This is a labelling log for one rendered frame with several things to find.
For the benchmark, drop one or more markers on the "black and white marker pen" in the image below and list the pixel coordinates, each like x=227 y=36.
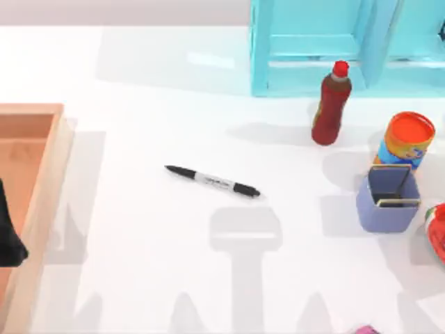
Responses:
x=212 y=181

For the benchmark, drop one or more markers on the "purple square pen holder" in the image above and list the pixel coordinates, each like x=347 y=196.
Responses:
x=386 y=215

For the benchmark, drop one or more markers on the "light blue rack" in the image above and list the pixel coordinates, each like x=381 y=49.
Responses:
x=306 y=41

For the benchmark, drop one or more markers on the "orange and blue can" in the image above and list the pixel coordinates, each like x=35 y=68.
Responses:
x=405 y=139

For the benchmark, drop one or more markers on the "pink object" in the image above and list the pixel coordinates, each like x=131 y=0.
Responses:
x=365 y=330

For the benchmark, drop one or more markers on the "red bottle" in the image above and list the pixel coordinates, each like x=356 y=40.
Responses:
x=328 y=111

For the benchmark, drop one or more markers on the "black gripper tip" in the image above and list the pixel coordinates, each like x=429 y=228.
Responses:
x=9 y=240

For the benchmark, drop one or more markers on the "shallow salmon-coloured box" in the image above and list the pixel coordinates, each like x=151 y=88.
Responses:
x=41 y=167

